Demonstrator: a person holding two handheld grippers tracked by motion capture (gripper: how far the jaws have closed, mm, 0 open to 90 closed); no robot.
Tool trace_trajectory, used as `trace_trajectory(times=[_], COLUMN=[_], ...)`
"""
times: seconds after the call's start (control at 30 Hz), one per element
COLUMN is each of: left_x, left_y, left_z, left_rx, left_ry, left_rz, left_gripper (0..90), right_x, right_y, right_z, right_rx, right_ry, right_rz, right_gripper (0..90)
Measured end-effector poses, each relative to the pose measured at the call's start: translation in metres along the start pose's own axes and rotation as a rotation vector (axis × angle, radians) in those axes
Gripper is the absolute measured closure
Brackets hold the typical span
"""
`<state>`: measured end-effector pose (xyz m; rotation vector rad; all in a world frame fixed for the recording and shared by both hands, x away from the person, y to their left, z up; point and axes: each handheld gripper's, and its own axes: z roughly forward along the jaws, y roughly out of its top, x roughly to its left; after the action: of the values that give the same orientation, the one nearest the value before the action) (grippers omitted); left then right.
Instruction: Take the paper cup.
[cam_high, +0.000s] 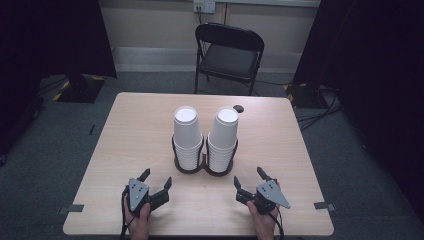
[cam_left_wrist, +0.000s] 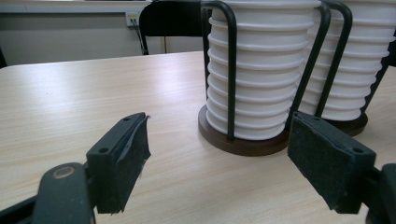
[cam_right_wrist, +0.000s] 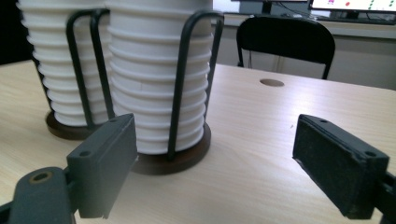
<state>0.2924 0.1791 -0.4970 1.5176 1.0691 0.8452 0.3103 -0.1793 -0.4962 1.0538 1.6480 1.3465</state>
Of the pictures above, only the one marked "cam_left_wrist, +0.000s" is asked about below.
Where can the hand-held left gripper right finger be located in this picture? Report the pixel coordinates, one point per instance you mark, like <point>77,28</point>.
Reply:
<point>327,158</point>

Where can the white wall socket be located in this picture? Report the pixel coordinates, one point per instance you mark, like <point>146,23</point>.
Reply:
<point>132,18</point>

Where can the black chair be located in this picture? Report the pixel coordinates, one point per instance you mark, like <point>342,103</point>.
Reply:
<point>169,20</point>

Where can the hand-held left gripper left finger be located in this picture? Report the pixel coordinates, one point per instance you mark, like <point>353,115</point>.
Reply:
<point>120,161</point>

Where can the stack of white paper cups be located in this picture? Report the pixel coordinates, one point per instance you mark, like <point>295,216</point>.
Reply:
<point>348,67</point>
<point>253,70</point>

